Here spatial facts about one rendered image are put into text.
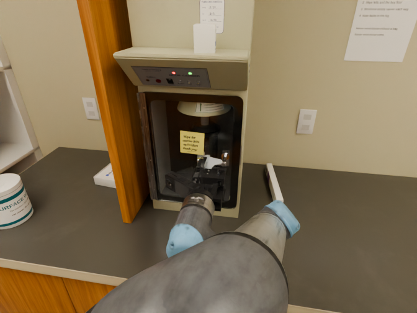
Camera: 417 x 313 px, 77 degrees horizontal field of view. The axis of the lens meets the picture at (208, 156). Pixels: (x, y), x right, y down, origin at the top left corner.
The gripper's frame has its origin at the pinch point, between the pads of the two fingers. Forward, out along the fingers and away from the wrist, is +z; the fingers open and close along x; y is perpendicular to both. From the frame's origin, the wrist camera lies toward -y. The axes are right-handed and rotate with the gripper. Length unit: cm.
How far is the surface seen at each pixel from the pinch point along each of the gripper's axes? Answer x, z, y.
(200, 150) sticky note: 1.2, 4.0, -2.4
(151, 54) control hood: 30.8, -5.9, -11.6
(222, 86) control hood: 22.2, 1.7, 4.3
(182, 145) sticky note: 2.5, 4.1, -8.1
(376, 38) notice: 30, 48, 56
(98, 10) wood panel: 39.7, -0.1, -26.2
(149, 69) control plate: 26.9, -3.1, -13.4
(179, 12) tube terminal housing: 39.2, 5.4, -7.3
